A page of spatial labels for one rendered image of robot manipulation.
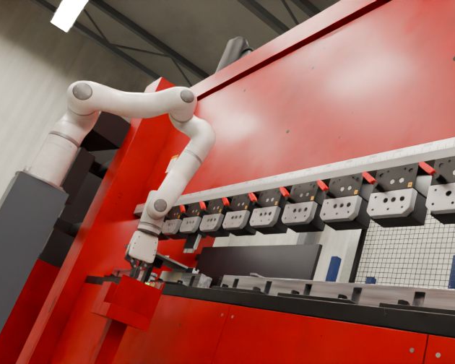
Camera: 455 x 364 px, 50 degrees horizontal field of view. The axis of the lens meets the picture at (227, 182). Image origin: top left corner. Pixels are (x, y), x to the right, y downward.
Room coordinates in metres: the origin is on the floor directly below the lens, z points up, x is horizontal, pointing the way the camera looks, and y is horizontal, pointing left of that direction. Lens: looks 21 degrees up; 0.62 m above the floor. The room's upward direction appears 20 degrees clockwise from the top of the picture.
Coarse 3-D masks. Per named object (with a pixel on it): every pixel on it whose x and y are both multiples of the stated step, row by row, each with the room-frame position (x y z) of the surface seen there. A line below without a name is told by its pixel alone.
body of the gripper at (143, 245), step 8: (136, 232) 1.76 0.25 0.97; (144, 232) 1.75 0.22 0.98; (136, 240) 1.75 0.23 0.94; (144, 240) 1.76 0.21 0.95; (152, 240) 1.77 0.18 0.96; (128, 248) 1.77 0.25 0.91; (136, 248) 1.75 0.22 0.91; (144, 248) 1.76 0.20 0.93; (152, 248) 1.78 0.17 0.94; (136, 256) 1.76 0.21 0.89; (144, 256) 1.77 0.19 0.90; (152, 256) 1.78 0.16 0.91
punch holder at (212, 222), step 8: (216, 200) 2.17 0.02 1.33; (208, 208) 2.22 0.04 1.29; (216, 208) 2.15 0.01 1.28; (224, 208) 2.10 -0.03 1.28; (208, 216) 2.18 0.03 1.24; (216, 216) 2.12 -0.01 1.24; (224, 216) 2.11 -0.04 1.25; (200, 224) 2.23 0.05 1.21; (208, 224) 2.16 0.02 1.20; (216, 224) 2.10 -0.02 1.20; (208, 232) 2.19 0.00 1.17; (216, 232) 2.14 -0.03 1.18; (224, 232) 2.13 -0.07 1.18
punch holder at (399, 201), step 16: (384, 176) 1.32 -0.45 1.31; (400, 176) 1.27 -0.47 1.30; (416, 176) 1.22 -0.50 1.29; (384, 192) 1.30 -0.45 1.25; (400, 192) 1.25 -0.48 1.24; (416, 192) 1.23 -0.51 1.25; (368, 208) 1.34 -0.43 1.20; (384, 208) 1.29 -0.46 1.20; (400, 208) 1.24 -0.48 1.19; (416, 208) 1.24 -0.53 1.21; (384, 224) 1.35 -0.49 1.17; (400, 224) 1.31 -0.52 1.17; (416, 224) 1.27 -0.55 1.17
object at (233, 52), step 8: (232, 40) 2.85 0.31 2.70; (240, 40) 2.83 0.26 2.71; (232, 48) 2.83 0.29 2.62; (240, 48) 2.83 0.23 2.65; (248, 48) 2.80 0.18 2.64; (224, 56) 2.86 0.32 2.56; (232, 56) 2.83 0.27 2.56; (240, 56) 2.84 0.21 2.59; (224, 64) 2.84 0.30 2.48; (216, 72) 2.87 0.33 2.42
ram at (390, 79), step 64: (448, 0) 1.24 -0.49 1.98; (320, 64) 1.77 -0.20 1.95; (384, 64) 1.43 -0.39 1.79; (448, 64) 1.19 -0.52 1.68; (256, 128) 2.07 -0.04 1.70; (320, 128) 1.65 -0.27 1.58; (384, 128) 1.36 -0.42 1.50; (448, 128) 1.16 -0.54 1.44; (192, 192) 2.43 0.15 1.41; (256, 192) 1.92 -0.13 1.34
